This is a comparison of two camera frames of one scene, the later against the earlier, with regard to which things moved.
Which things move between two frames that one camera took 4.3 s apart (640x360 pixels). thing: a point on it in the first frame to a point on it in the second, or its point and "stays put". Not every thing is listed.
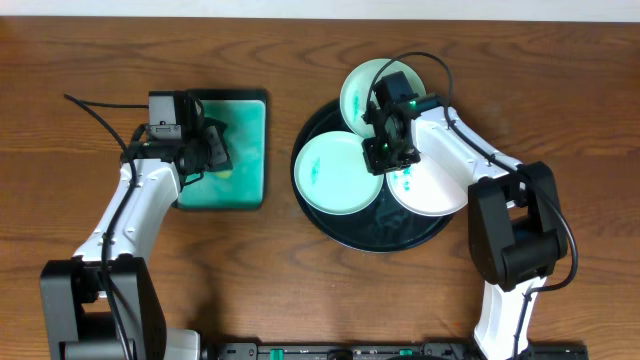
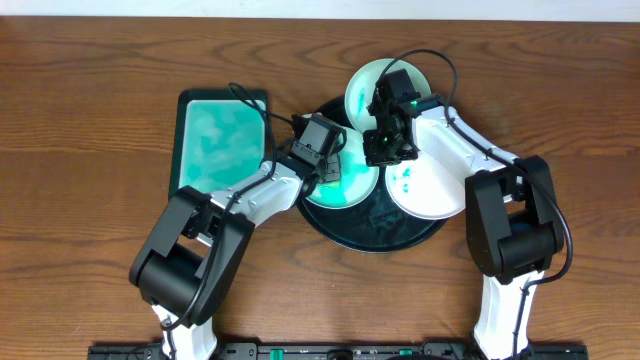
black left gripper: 216,148 to 329,167
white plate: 426,188 stays put
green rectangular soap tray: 244,187 stays put
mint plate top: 354,91 stays put
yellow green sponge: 224,175 to 332,192
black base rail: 380,351 stays put
